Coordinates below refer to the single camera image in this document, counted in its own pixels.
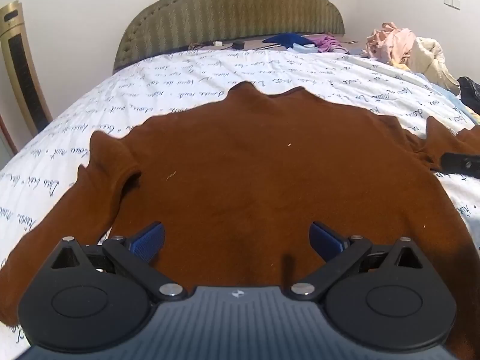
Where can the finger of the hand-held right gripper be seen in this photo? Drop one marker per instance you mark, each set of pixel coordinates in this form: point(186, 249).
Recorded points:
point(461, 163)

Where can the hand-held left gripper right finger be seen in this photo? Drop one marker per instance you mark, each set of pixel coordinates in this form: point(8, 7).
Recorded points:
point(327, 238)

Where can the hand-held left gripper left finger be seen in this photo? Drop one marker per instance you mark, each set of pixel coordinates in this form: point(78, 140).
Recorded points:
point(149, 240)

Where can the brown sweater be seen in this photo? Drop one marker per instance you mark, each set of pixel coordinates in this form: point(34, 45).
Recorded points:
point(243, 165)

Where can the pale blue blanket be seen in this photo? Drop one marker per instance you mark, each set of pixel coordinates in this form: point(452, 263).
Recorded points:
point(448, 93)

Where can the cream garment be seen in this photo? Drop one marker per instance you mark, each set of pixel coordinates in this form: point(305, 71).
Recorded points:
point(431, 60)

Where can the yellow cloth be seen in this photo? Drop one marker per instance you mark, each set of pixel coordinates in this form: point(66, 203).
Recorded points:
point(398, 65)

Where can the pink garment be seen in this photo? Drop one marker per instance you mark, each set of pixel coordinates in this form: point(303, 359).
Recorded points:
point(390, 43)

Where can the white script-printed bed sheet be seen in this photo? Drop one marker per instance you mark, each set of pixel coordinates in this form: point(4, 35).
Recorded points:
point(180, 71)

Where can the purple cloth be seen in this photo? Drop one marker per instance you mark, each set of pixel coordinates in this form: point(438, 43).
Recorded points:
point(330, 44)

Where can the light blue cloth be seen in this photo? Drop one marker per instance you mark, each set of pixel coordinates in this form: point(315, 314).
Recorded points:
point(302, 48)

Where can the dark blue cloth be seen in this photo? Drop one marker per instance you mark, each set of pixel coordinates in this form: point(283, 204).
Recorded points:
point(287, 39)

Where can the gold tower air conditioner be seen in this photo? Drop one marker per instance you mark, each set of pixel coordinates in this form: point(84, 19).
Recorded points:
point(22, 75)

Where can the black charger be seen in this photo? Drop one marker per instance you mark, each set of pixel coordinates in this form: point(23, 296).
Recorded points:
point(238, 45)

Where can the olive striped headboard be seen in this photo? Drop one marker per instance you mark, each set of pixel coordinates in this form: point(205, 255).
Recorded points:
point(232, 11)

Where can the white wall switch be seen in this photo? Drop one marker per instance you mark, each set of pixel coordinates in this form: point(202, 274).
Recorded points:
point(452, 2)

